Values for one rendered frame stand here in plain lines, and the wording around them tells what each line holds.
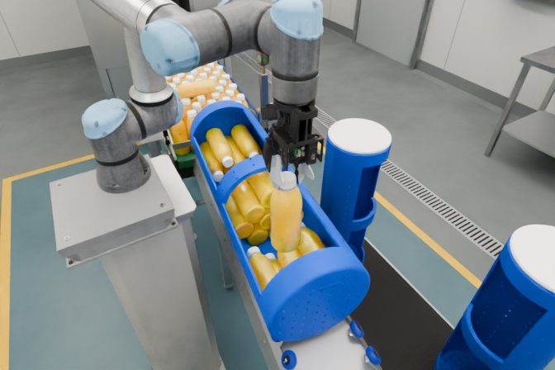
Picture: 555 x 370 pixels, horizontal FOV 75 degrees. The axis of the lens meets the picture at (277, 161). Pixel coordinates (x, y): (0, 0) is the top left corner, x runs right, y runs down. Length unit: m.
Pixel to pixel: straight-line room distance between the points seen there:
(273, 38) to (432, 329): 1.81
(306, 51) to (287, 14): 0.06
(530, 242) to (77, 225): 1.32
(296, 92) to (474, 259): 2.28
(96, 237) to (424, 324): 1.64
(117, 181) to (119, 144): 0.11
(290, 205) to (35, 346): 1.94
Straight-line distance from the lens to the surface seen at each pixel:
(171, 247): 1.21
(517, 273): 1.32
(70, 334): 2.42
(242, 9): 0.60
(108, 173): 1.09
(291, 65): 0.55
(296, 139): 0.59
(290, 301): 0.86
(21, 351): 2.49
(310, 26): 0.54
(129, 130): 1.04
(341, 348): 1.11
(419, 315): 2.15
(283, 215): 0.76
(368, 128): 1.69
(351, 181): 1.62
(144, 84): 1.02
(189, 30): 0.53
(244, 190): 1.15
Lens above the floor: 1.92
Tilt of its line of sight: 38 degrees down
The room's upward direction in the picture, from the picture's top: straight up
